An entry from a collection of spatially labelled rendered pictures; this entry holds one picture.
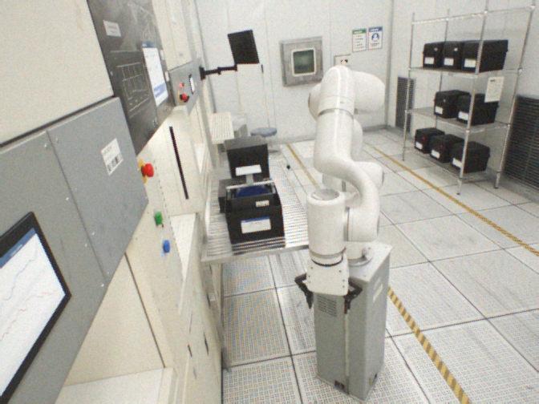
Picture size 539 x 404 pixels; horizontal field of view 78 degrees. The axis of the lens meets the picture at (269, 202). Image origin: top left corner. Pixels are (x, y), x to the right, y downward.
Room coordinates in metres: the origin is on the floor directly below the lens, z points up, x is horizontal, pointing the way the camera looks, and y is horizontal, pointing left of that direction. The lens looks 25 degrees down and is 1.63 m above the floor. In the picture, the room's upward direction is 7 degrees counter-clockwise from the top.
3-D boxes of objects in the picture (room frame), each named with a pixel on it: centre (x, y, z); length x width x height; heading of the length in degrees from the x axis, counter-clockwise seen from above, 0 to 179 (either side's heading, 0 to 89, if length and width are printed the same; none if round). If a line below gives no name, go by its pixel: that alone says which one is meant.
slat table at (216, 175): (1.97, 0.10, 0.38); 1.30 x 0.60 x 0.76; 5
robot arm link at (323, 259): (0.66, -0.12, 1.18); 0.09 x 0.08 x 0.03; 69
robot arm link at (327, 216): (0.66, -0.13, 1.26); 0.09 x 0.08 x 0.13; 70
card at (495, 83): (3.11, -2.17, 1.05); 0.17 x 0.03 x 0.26; 95
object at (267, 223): (1.56, 0.09, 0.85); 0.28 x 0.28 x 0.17; 3
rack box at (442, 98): (3.72, -2.12, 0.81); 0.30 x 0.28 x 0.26; 0
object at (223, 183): (1.93, 0.16, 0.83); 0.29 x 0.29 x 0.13; 3
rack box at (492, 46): (3.33, -2.16, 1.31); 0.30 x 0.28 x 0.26; 5
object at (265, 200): (1.56, 0.08, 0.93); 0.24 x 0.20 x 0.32; 93
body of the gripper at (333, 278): (0.66, -0.12, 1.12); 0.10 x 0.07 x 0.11; 69
